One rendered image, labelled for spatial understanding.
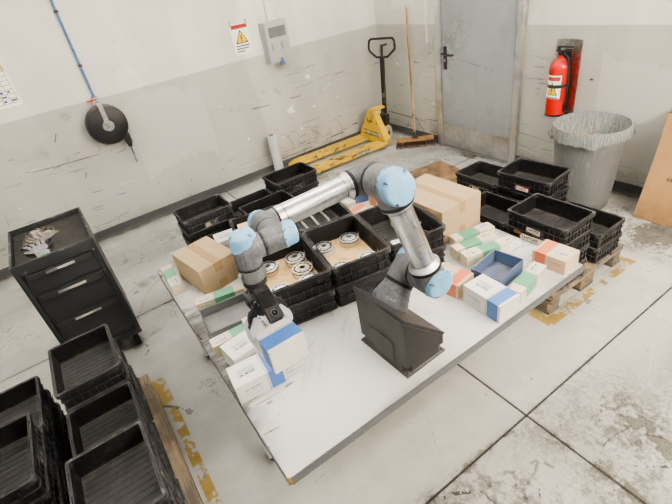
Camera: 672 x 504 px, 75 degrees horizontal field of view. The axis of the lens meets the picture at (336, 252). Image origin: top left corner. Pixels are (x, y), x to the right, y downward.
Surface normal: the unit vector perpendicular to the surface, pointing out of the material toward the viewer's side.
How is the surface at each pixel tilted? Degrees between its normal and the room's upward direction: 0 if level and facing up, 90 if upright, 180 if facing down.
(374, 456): 0
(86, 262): 90
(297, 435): 0
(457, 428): 0
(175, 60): 90
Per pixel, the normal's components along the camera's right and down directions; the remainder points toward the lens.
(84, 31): 0.56, 0.38
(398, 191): 0.41, 0.22
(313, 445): -0.15, -0.83
